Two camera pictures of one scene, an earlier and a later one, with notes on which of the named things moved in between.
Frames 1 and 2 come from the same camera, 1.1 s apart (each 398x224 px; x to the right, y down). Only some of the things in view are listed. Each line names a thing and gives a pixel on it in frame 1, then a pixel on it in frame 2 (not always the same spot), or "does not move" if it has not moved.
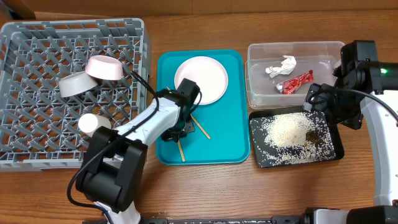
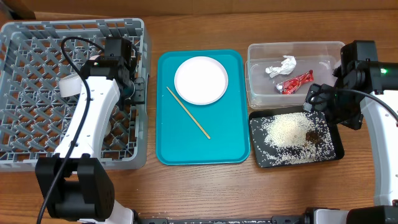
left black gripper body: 179,133 to 138,91
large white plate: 208,74 does not move
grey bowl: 76,83 does not move
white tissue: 287,65 does not move
